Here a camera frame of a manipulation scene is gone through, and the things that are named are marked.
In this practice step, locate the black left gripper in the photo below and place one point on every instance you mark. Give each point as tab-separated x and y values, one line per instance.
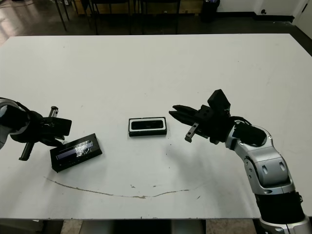
34	129

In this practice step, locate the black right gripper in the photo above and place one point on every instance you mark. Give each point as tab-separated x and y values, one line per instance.
217	126

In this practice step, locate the glossy black box lid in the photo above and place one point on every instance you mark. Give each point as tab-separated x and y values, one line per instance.
78	153

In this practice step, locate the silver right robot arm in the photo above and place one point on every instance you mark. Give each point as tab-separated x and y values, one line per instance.
268	165

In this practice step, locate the black box white inlay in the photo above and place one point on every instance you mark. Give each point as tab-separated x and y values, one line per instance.
146	133

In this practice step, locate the black trash bin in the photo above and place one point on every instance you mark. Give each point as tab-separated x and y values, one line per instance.
210	13

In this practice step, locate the wooden crate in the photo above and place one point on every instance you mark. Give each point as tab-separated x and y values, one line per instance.
83	5
190	6

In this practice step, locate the grey chair black legs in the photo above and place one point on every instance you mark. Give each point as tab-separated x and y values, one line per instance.
64	23

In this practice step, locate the robot lower body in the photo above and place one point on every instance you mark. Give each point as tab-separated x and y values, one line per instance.
141	228

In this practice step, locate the small black door stopper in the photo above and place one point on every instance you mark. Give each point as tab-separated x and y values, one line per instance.
263	12

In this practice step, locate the white door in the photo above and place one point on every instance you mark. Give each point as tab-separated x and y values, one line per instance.
304	12

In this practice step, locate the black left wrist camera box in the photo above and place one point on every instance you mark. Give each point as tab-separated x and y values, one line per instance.
59	125

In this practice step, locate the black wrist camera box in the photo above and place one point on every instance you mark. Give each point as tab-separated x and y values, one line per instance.
219	98
59	125

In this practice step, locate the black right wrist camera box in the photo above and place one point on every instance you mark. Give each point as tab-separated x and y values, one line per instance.
219	98

